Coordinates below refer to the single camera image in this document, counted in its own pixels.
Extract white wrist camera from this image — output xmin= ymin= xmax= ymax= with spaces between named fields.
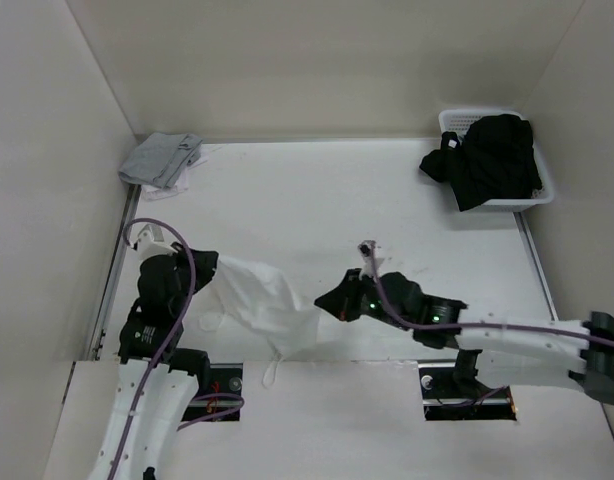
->
xmin=358 ymin=240 xmax=383 ymax=279
xmin=134 ymin=223 xmax=176 ymax=261

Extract black tank top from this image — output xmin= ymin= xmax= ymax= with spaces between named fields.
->
xmin=419 ymin=114 xmax=543 ymax=212

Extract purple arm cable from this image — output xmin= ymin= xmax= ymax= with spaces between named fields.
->
xmin=361 ymin=244 xmax=614 ymax=354
xmin=104 ymin=217 xmax=247 ymax=480

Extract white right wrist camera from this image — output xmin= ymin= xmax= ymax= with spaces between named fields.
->
xmin=358 ymin=240 xmax=383 ymax=279

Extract white plastic basket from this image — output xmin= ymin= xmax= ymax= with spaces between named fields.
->
xmin=438 ymin=107 xmax=555 ymax=213

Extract folded white tank top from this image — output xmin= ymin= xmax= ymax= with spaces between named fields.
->
xmin=141 ymin=157 xmax=207 ymax=201

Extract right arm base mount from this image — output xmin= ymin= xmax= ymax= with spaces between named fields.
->
xmin=418 ymin=362 xmax=517 ymax=422

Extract folded grey tank top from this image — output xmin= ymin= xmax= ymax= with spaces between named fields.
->
xmin=118 ymin=132 xmax=203 ymax=189

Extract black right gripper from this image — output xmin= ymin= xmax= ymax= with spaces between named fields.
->
xmin=315 ymin=267 xmax=412 ymax=330

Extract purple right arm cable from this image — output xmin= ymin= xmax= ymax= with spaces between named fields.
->
xmin=361 ymin=244 xmax=614 ymax=354

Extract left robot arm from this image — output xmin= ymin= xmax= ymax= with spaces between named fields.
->
xmin=89 ymin=242 xmax=218 ymax=479

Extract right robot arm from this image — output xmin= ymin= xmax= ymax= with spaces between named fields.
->
xmin=314 ymin=269 xmax=614 ymax=406

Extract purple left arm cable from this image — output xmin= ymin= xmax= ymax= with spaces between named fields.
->
xmin=104 ymin=217 xmax=247 ymax=480

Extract white tank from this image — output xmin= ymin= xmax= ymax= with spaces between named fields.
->
xmin=195 ymin=255 xmax=320 ymax=389
xmin=141 ymin=157 xmax=207 ymax=201

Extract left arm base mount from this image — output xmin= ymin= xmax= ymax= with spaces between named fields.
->
xmin=182 ymin=363 xmax=244 ymax=422

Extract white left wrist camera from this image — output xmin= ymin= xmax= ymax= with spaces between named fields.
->
xmin=134 ymin=223 xmax=176 ymax=261

